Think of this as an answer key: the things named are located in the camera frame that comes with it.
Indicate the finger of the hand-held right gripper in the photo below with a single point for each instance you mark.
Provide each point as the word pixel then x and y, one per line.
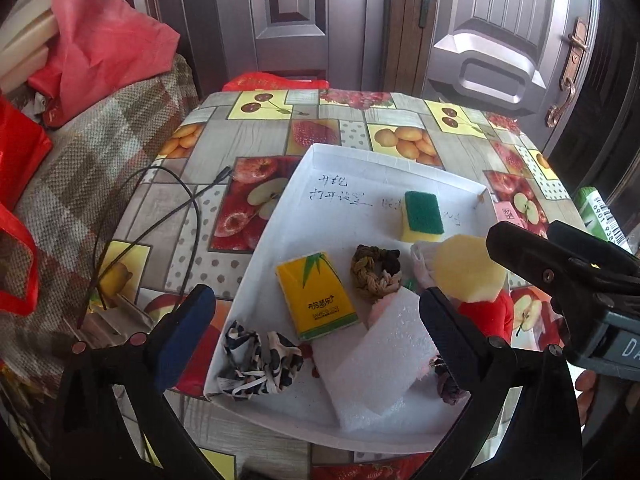
pixel 530 252
pixel 600 250

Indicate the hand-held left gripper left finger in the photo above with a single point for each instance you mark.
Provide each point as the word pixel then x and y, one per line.
pixel 185 340

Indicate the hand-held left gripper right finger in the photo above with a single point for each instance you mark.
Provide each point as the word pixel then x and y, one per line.
pixel 450 345

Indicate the blue purple braided scrunchie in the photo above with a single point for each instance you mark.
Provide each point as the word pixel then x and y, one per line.
pixel 447 387

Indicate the red plush tomato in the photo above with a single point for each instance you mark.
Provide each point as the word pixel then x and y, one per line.
pixel 492 317

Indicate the pale yellow round sponge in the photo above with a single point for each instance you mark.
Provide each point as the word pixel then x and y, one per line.
pixel 465 270

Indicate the white foam block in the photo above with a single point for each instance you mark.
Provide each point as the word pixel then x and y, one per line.
pixel 375 370

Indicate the brown yellow braided scrunchie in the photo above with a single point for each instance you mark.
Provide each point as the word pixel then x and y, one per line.
pixel 372 275

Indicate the white paper tray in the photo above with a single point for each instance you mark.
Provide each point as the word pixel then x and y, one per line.
pixel 340 210

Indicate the person's right hand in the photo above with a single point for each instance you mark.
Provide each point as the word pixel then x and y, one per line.
pixel 586 390

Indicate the green gum package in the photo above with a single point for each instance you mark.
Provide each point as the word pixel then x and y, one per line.
pixel 592 210

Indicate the pink tissue pack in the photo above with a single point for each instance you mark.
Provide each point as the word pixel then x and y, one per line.
pixel 506 211

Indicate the beige cardboard piece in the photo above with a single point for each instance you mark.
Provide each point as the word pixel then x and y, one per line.
pixel 115 317

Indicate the leopard print scrunchie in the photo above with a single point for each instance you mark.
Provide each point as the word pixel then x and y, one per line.
pixel 260 360

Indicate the white sock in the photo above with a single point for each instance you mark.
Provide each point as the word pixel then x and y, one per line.
pixel 422 267

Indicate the green and yellow sponge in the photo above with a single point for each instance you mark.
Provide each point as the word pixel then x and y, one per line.
pixel 422 212

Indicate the yellow tissue pack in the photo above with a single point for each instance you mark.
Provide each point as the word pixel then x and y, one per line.
pixel 315 295

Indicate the bright red plastic bag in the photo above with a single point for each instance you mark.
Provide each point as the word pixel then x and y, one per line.
pixel 20 145

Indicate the red printed plastic bag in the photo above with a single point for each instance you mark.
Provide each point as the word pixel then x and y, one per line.
pixel 260 81

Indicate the pinkish red plastic bag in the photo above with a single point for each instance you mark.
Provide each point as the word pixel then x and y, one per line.
pixel 100 50

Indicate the cream foam boards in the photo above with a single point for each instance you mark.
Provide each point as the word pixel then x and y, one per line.
pixel 20 60

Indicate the mauve panelled door leaf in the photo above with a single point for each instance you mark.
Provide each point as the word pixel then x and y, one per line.
pixel 300 10

